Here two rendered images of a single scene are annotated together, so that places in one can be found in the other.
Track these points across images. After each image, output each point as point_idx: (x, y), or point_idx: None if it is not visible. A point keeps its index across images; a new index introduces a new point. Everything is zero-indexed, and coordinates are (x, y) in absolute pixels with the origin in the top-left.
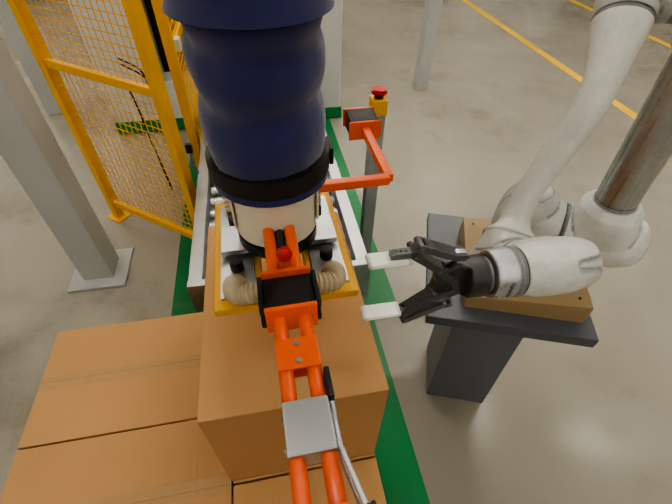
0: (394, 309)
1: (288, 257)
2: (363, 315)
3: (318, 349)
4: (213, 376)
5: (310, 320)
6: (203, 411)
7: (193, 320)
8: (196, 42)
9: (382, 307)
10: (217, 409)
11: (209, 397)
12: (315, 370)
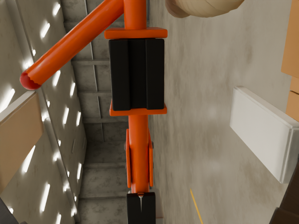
0: (272, 152)
1: (29, 89)
2: (230, 116)
3: (127, 170)
4: (297, 21)
5: (131, 123)
6: (284, 62)
7: None
8: None
9: (256, 122)
10: (292, 65)
11: (290, 48)
12: (131, 187)
